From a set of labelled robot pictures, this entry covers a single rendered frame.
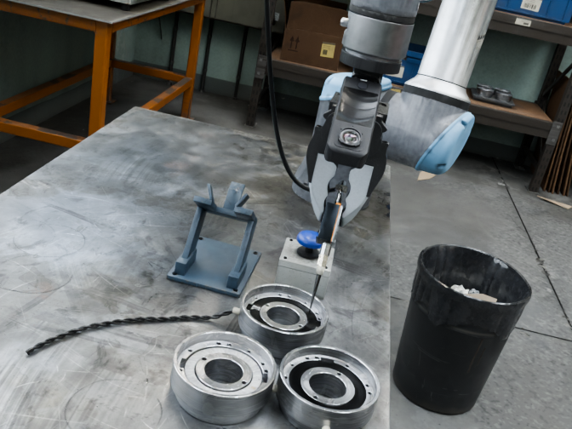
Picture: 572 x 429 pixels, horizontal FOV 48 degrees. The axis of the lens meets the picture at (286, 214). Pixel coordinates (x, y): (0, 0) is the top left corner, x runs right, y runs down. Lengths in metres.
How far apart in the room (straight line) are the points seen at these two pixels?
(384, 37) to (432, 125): 0.38
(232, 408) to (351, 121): 0.32
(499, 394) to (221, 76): 3.25
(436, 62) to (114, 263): 0.60
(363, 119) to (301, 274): 0.25
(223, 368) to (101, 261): 0.27
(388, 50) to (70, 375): 0.48
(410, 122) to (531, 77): 3.70
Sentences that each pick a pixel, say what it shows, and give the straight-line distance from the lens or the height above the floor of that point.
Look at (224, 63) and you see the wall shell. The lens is 4.80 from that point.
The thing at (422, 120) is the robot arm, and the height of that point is 1.00.
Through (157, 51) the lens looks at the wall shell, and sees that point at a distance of 4.92.
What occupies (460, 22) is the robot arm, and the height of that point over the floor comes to 1.16.
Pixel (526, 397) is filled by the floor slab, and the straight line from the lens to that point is 2.33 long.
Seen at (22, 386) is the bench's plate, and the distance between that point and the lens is 0.70.
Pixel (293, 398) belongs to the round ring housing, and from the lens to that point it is 0.66.
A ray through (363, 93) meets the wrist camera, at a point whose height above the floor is 1.09.
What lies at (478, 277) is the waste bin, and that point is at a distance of 2.16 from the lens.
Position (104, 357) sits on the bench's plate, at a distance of 0.73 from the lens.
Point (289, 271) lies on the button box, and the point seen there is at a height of 0.83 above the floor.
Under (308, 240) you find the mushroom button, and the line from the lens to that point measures 0.87.
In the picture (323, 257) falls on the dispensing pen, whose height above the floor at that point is 0.89.
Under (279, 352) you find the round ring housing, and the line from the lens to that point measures 0.75.
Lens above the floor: 1.25
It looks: 24 degrees down
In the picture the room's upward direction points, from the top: 12 degrees clockwise
